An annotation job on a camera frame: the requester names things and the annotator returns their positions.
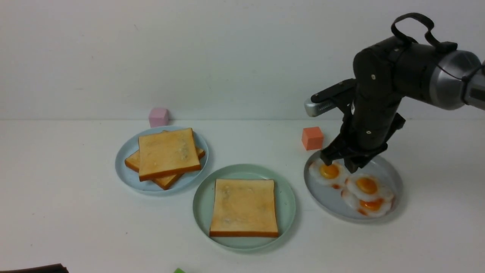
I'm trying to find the grey egg plate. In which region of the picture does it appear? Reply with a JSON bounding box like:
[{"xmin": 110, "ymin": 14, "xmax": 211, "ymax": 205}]
[{"xmin": 304, "ymin": 151, "xmax": 407, "ymax": 224}]

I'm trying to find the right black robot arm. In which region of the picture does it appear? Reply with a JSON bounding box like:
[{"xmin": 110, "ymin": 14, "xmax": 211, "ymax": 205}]
[{"xmin": 320, "ymin": 38, "xmax": 484, "ymax": 173}]

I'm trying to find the orange cube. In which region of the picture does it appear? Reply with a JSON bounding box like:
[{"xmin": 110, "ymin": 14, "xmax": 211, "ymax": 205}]
[{"xmin": 302, "ymin": 127, "xmax": 324, "ymax": 151}]

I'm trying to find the light blue bread plate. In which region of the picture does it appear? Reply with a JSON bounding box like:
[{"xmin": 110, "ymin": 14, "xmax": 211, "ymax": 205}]
[{"xmin": 115, "ymin": 126, "xmax": 213, "ymax": 197}]

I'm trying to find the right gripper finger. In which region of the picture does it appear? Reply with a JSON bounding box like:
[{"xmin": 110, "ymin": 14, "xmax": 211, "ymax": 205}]
[
  {"xmin": 344, "ymin": 154, "xmax": 375, "ymax": 173},
  {"xmin": 320, "ymin": 147, "xmax": 343, "ymax": 166}
]

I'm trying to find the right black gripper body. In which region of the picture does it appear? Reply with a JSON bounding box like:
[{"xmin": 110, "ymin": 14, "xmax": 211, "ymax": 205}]
[{"xmin": 328, "ymin": 91, "xmax": 405, "ymax": 160}]

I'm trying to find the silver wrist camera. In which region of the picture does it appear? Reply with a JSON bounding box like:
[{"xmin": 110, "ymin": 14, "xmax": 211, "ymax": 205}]
[{"xmin": 304, "ymin": 79, "xmax": 357, "ymax": 117}]

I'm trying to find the fried egg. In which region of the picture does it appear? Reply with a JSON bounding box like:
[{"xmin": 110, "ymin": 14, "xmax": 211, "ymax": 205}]
[
  {"xmin": 308, "ymin": 159, "xmax": 349, "ymax": 190},
  {"xmin": 341, "ymin": 189, "xmax": 393, "ymax": 218},
  {"xmin": 345, "ymin": 174, "xmax": 395, "ymax": 202}
]

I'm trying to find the pink cube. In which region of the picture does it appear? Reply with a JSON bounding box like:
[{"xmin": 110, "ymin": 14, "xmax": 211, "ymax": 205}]
[{"xmin": 148, "ymin": 107, "xmax": 170, "ymax": 128}]

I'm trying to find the green centre plate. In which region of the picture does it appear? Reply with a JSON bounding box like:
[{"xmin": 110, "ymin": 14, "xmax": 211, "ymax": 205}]
[{"xmin": 192, "ymin": 164, "xmax": 297, "ymax": 253}]

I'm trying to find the toast slice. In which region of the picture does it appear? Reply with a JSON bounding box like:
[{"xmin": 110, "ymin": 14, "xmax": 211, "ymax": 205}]
[
  {"xmin": 125, "ymin": 131, "xmax": 205, "ymax": 190},
  {"xmin": 138, "ymin": 128, "xmax": 202, "ymax": 181},
  {"xmin": 208, "ymin": 179, "xmax": 279, "ymax": 237}
]

